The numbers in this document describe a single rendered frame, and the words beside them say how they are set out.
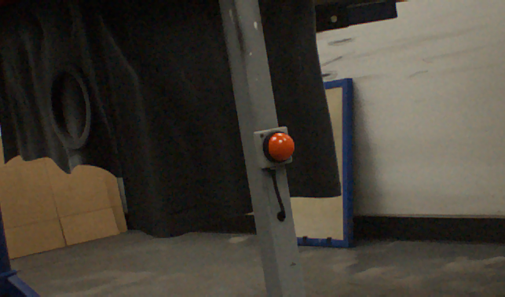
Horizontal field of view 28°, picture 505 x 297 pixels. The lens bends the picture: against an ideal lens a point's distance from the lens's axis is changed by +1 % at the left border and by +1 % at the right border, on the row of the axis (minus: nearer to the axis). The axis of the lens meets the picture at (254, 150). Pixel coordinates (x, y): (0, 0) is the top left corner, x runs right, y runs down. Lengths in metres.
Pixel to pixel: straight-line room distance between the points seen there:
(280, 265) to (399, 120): 3.00
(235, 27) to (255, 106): 0.11
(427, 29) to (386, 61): 0.29
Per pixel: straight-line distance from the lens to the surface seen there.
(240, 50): 1.37
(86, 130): 1.63
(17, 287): 2.86
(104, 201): 6.54
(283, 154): 1.34
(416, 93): 4.26
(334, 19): 2.87
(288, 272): 1.40
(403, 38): 4.28
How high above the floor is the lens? 0.72
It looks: 3 degrees down
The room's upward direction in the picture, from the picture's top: 9 degrees counter-clockwise
